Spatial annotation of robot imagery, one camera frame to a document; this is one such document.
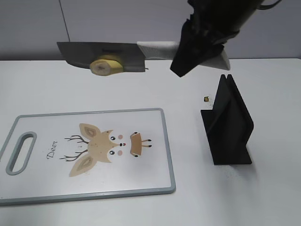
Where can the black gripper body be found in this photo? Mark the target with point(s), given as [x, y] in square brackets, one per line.
[202, 31]

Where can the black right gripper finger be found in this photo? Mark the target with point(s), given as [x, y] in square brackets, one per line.
[194, 49]

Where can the white-handled kitchen knife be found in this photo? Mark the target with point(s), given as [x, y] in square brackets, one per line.
[131, 56]

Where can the yellow banana end piece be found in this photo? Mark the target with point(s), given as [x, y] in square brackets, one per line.
[106, 65]

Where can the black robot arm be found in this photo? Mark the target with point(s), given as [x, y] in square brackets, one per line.
[226, 14]

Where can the black knife stand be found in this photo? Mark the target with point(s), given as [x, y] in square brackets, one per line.
[228, 125]

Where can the white deer cutting board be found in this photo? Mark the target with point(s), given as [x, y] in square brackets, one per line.
[59, 157]

